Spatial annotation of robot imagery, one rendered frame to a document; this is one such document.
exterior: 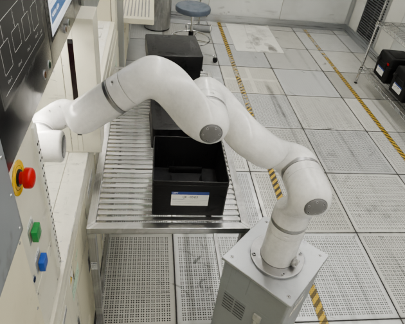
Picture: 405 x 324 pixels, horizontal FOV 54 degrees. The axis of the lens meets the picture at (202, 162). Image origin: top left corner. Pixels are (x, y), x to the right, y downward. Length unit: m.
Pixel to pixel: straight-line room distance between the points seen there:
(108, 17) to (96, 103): 1.98
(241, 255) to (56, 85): 0.88
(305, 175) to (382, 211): 1.96
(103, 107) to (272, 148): 0.44
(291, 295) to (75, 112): 0.87
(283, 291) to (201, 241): 1.14
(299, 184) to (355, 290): 1.45
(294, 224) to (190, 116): 0.53
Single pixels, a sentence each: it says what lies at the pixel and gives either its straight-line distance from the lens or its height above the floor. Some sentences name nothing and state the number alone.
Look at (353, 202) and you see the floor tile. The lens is 3.03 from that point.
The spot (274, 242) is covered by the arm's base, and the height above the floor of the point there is 0.88.
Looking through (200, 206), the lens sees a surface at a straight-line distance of 1.49.
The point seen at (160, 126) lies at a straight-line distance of 1.80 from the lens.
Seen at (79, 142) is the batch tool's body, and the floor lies 0.92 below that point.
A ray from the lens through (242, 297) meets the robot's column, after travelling 1.50.
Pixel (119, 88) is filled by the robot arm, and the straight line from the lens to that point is 0.94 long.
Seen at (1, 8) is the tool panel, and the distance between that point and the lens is 0.73.
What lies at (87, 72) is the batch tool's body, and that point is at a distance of 1.45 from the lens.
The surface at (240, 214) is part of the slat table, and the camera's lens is 1.57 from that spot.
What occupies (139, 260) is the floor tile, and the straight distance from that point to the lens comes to 2.34.
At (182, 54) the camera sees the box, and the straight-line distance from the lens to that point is 2.12.
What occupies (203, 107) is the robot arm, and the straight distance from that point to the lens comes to 0.90.
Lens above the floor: 1.86
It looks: 38 degrees down
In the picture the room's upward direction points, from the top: 8 degrees clockwise
